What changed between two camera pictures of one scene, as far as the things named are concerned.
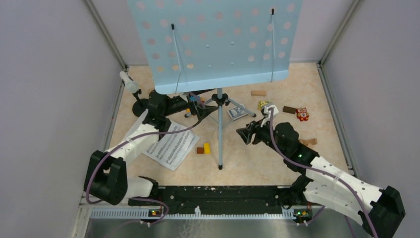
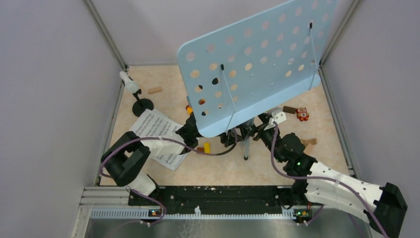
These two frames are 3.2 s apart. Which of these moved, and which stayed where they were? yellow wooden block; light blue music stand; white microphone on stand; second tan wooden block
Moved: light blue music stand
Stayed: second tan wooden block; yellow wooden block; white microphone on stand
